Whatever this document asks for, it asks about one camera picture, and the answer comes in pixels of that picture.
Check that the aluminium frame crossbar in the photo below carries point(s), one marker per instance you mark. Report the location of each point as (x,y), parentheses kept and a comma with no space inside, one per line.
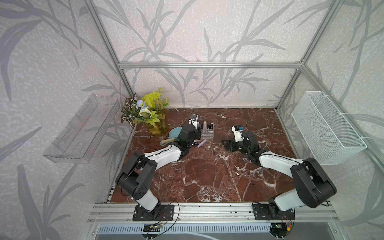
(210,65)

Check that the small electronics board with wires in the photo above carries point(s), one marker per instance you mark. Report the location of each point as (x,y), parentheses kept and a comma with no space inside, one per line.
(152,228)

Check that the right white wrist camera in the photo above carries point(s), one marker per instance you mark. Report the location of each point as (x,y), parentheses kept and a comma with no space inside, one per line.
(237,130)

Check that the small lavender lip tube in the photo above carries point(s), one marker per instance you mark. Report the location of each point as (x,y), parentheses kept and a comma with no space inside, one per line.
(202,143)

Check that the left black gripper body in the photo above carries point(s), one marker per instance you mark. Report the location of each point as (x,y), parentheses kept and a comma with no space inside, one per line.
(196,135)

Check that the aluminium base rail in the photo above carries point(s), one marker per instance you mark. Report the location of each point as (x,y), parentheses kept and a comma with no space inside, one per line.
(220,212)

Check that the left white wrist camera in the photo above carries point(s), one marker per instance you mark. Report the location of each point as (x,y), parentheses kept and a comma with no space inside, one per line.
(194,121)

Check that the clear acrylic lipstick organizer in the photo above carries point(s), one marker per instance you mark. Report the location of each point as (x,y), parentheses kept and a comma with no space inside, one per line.
(206,135)

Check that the pink lip gloss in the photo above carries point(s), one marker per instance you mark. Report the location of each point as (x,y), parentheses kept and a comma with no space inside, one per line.
(205,126)

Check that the white wire mesh basket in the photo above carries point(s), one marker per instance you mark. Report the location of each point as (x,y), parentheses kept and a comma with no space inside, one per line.
(329,135)

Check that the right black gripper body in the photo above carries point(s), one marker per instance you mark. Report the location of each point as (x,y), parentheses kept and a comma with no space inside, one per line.
(235,146)

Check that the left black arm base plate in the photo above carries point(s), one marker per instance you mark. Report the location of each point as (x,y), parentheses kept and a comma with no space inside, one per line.
(159,213)

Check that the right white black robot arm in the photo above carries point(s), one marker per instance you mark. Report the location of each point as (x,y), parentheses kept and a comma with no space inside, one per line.
(312,185)

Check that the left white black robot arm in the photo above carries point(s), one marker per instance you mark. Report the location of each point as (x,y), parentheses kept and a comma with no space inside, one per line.
(137,175)

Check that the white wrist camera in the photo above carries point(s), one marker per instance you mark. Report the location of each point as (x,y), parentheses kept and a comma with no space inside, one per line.
(194,121)
(237,130)

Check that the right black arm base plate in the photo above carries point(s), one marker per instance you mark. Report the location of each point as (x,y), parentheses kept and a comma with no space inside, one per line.
(270,212)

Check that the artificial plant in amber vase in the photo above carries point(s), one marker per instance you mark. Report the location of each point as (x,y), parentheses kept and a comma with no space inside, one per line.
(150,110)

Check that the teal plastic dustpan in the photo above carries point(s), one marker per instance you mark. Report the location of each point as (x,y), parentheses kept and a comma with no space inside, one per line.
(174,133)

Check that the clear acrylic wall shelf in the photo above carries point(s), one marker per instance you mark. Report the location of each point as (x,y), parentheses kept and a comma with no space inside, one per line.
(78,141)

